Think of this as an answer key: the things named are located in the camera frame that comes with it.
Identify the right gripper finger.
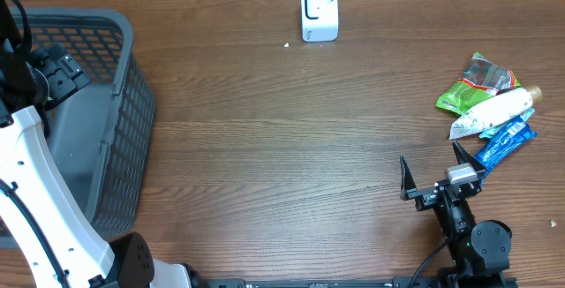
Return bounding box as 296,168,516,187
400,155,418,200
452,140,486,174

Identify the white tube with gold cap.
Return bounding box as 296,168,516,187
448,85,543,140

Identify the blue snack packet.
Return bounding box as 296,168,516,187
474,122,538,178

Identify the teal white snack packet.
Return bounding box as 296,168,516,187
479,108,535,140

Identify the green clear snack bag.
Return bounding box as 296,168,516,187
435,52,521,115

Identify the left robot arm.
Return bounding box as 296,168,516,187
1,0,200,287

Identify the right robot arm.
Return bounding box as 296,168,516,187
400,141,516,287

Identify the white barcode scanner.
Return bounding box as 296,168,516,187
300,0,339,42

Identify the grey plastic mesh basket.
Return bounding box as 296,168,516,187
26,7,155,239

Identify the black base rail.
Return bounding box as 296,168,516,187
196,277,518,288

